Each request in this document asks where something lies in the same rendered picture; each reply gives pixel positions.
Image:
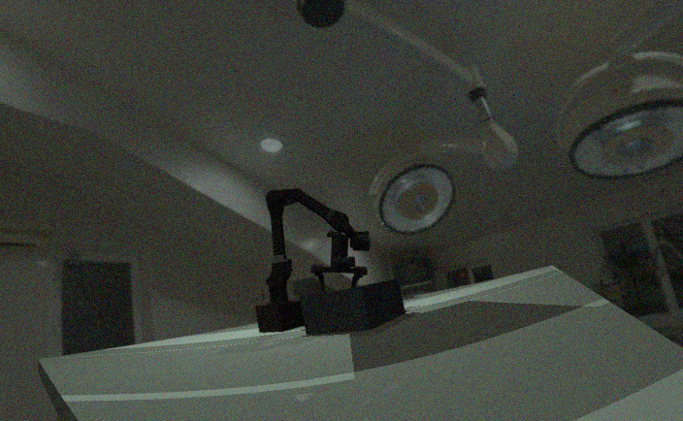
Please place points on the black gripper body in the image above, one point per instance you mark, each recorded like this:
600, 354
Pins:
319, 269

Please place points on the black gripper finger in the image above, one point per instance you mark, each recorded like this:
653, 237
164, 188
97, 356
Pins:
355, 280
321, 280

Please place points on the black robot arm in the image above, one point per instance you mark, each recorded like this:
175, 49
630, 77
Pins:
281, 267

